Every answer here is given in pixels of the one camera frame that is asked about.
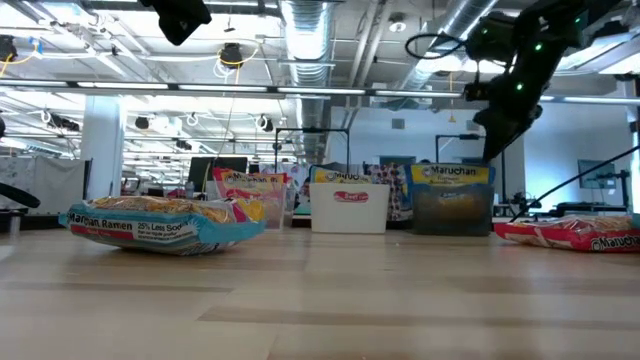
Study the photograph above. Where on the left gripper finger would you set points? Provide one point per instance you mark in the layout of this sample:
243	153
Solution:
177	20

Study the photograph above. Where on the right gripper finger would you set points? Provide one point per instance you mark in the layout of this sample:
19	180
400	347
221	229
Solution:
500	135

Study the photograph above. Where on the red Maruchan ramen pack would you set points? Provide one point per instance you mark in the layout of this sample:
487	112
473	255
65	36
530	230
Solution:
565	237
250	182

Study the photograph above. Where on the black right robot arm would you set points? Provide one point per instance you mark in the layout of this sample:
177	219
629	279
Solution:
575	15

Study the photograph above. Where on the long ceiling light bar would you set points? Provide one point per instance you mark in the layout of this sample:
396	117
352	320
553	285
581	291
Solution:
225	89

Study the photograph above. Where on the blue noodle packets in bin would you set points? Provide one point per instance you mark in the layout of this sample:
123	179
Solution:
452	220

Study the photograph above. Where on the floral patterned fabric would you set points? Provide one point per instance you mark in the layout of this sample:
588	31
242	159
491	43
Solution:
392	192

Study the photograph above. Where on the round ceiling sensor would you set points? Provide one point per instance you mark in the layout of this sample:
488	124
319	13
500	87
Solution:
398	22

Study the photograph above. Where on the white building column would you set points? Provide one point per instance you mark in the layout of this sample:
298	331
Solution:
102	145

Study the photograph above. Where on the white plastic bin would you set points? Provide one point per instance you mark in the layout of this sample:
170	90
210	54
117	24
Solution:
350	215

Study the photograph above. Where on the grey partition screen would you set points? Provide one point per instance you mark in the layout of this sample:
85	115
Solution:
40	180

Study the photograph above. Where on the clear plastic bin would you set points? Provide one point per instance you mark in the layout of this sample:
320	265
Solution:
277	210

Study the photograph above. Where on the black metal frame stand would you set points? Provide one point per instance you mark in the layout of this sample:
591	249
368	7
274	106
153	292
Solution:
462	136
312	130

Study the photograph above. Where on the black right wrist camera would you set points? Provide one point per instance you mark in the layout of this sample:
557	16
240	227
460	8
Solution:
477	91

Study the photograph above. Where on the smooth silver ventilation duct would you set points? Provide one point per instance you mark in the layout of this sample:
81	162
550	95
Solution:
452	20

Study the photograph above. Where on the wall mounted dark screen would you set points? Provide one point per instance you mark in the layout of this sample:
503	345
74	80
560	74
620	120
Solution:
595	174

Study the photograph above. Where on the ribbed silver ventilation duct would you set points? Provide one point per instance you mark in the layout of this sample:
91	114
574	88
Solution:
306	40

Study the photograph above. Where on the black aluminium table frame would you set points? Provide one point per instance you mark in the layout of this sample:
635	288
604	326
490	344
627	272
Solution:
30	222

